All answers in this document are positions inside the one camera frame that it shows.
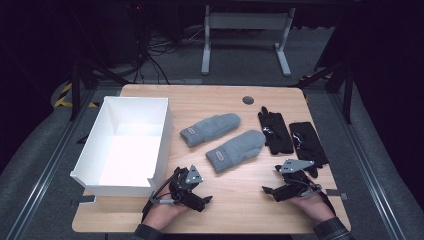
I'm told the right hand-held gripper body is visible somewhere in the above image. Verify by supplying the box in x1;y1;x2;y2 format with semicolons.
275;158;323;198

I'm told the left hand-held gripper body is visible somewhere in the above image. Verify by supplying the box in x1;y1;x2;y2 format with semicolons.
149;164;204;205

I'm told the black glove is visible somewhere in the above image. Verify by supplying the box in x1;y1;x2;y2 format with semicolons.
288;121;330;179
257;106;295;156

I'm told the grey knit mitten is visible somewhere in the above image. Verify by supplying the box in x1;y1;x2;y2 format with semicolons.
205;129;267;175
179;112;242;148

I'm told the white rectangular box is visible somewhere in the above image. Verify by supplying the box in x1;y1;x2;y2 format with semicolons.
69;96;174;198

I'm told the person's right hand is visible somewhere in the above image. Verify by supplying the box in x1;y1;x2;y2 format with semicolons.
288;192;336;224

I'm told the person's left hand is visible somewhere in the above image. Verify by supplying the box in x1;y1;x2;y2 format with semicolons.
143;184;192;232

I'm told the black metal stand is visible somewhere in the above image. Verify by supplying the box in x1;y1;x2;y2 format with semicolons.
68;57;132;122
289;61;355;125

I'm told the yellow black hazard tape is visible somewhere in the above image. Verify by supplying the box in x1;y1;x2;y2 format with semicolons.
53;82;100;109

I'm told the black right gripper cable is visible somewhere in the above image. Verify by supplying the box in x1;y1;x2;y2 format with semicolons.
319;191;337;216

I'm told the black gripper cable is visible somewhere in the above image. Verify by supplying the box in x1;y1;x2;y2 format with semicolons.
141;171;181;224
319;191;337;216

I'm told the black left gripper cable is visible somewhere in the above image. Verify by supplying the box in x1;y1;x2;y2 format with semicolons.
141;171;181;224

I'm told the grey table bracket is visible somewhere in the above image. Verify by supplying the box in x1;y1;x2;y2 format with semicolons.
325;188;350;201

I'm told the grey metal rail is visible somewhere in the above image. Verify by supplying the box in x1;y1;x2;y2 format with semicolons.
5;89;98;240
327;92;407;240

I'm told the white metal desk frame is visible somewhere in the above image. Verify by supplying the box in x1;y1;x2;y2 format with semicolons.
200;4;297;78

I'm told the tangle of black cables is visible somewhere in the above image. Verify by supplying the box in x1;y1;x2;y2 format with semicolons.
128;3;208;85

